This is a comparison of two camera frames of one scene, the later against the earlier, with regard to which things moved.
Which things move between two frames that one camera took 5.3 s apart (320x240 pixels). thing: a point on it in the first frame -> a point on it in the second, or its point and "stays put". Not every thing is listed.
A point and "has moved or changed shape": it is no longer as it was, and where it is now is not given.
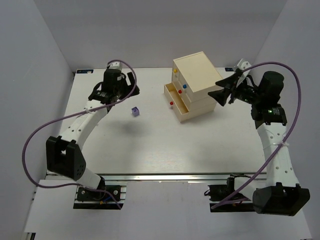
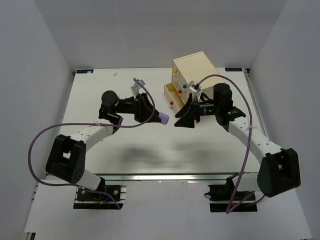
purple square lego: x=135 y=111 has moved or changed shape
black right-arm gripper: x=232 y=89 -> x=195 y=111
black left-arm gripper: x=128 y=85 -> x=137 y=107
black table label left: x=85 y=71 stays put
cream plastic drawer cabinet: x=194 y=76 stays put
